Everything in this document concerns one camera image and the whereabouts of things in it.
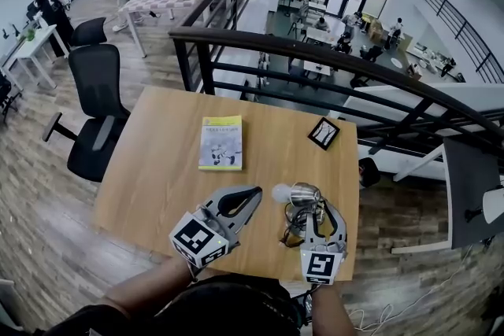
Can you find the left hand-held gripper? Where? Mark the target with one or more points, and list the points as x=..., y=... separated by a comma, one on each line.
x=195, y=238

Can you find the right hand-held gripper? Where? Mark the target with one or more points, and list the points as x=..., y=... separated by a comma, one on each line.
x=321, y=265

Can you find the silver desk lamp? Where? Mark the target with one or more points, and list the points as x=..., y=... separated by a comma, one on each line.
x=301, y=194

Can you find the person's left forearm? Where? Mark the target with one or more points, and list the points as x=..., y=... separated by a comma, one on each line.
x=157, y=279

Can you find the person's right forearm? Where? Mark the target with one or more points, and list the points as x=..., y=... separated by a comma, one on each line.
x=330, y=311

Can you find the yellow book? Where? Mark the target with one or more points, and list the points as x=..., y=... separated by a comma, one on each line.
x=220, y=143

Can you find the black waist device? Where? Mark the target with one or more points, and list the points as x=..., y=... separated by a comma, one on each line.
x=304, y=307

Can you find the grey side table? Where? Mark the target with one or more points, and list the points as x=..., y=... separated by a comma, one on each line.
x=468, y=177

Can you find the dark metal railing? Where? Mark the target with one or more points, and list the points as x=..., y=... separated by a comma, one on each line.
x=275, y=45

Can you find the white dining table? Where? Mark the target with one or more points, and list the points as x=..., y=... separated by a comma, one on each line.
x=321, y=36

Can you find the black office chair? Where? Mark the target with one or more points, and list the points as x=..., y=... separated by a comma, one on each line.
x=94, y=90
x=90, y=31
x=8, y=94

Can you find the black balcony railing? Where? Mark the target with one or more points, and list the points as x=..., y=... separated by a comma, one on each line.
x=456, y=17

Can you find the small green plant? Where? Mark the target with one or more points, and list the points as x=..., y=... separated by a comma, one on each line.
x=30, y=34

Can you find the black picture frame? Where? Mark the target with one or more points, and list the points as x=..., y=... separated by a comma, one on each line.
x=323, y=134

